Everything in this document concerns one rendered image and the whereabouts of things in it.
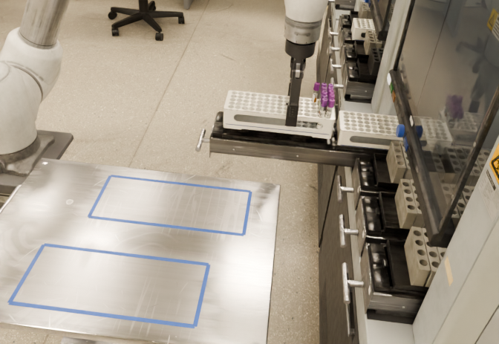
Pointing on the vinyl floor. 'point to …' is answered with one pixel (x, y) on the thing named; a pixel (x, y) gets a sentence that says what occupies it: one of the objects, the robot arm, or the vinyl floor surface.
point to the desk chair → (147, 13)
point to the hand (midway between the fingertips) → (292, 108)
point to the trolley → (137, 255)
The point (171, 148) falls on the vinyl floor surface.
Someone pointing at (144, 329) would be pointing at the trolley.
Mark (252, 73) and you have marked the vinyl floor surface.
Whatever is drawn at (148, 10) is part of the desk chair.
